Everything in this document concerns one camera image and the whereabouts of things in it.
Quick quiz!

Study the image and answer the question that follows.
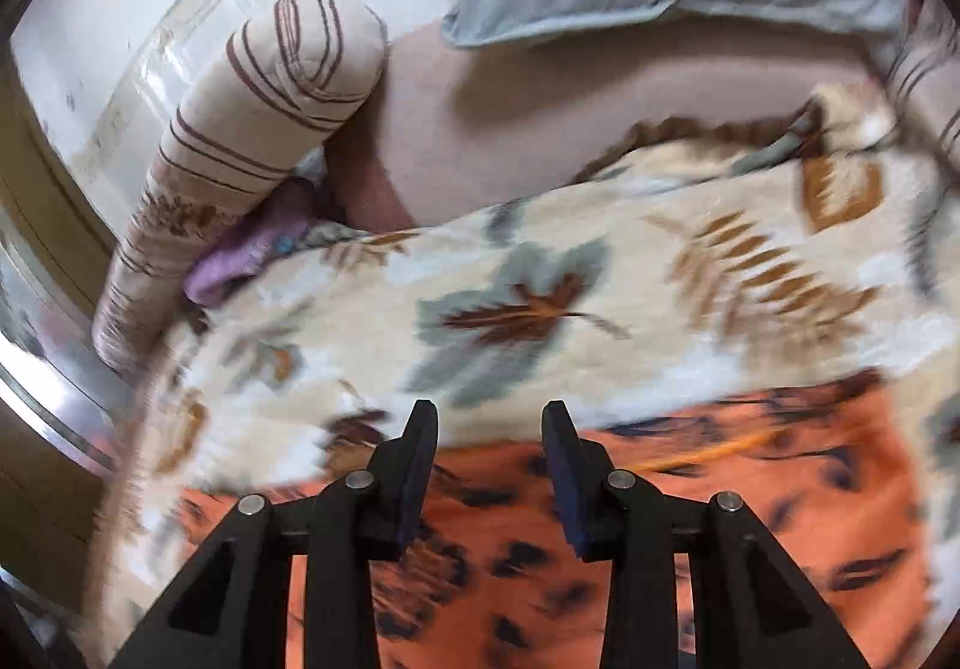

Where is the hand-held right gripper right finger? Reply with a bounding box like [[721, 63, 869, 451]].
[[541, 399, 872, 669]]

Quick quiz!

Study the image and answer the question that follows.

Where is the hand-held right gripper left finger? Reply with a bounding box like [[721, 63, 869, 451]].
[[109, 399, 440, 669]]

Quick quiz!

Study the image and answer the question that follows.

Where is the orange floral shirt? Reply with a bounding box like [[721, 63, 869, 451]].
[[172, 369, 942, 669]]

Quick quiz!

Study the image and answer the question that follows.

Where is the leaf print blanket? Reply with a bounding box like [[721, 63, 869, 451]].
[[97, 80, 960, 669]]

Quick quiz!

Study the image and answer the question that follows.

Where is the purple cloth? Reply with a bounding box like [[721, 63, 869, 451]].
[[184, 178, 317, 307]]

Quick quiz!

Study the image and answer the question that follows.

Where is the pink bed sheet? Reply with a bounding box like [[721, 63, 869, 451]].
[[322, 13, 887, 233]]

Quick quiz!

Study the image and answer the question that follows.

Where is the striped bolster pillow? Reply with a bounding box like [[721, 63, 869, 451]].
[[90, 0, 392, 371]]

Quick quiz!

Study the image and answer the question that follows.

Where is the wooden door with patterned glass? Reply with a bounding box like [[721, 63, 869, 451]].
[[0, 58, 155, 640]]

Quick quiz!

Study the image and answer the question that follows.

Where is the striped floral pillow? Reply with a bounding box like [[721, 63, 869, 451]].
[[877, 0, 960, 161]]

